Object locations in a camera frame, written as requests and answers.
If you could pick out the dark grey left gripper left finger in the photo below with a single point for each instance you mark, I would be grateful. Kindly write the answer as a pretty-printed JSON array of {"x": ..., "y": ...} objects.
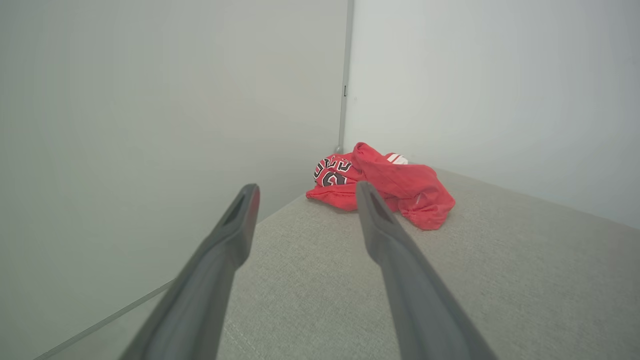
[{"x": 210, "y": 280}]

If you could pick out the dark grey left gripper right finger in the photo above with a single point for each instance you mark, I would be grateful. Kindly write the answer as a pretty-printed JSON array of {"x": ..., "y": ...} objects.
[{"x": 415, "y": 290}]

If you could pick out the red basketball jersey white sleeves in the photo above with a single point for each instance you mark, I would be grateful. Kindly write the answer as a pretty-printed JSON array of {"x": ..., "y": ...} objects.
[{"x": 400, "y": 185}]

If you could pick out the thin grey metal pole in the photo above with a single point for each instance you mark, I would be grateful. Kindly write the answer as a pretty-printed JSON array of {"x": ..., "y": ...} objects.
[{"x": 345, "y": 75}]

